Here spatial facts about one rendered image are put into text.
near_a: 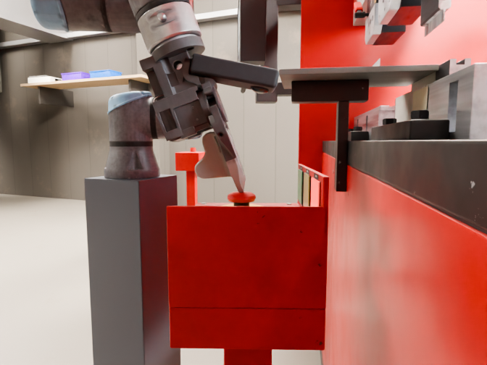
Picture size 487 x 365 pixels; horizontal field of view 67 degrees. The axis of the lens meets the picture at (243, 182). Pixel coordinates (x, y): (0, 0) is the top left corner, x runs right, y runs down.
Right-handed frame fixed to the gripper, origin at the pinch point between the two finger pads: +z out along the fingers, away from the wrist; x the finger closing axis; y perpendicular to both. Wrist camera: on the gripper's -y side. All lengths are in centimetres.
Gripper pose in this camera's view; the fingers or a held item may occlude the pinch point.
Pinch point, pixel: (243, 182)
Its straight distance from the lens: 50.5
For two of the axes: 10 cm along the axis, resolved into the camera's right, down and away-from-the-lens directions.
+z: 3.5, 9.3, 0.9
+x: -0.3, 1.0, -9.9
